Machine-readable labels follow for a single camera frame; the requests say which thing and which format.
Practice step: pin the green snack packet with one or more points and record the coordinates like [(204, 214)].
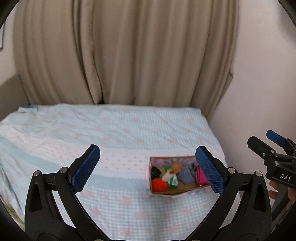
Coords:
[(173, 183)]

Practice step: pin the white checkered bed blanket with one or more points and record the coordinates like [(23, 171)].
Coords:
[(117, 195)]

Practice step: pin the pink cardboard box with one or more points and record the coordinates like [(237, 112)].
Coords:
[(182, 189)]

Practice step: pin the magenta soft pouch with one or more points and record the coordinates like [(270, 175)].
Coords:
[(201, 179)]

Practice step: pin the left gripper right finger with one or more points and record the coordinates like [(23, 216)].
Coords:
[(242, 211)]

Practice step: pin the grey soft cloth toy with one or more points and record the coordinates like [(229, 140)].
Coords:
[(187, 175)]

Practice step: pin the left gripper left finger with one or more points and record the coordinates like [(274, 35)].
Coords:
[(53, 211)]

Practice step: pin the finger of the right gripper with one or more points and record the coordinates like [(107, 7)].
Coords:
[(287, 144), (262, 149)]

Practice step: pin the beige curtain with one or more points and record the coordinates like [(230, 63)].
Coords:
[(147, 53)]

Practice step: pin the black soft toy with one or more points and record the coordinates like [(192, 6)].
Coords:
[(155, 173)]

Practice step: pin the person's right hand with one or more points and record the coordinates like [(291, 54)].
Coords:
[(273, 193)]

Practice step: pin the orange fuzzy ball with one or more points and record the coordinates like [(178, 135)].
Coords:
[(159, 185)]

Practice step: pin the brown plush bear toy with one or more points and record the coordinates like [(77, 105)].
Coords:
[(175, 168)]

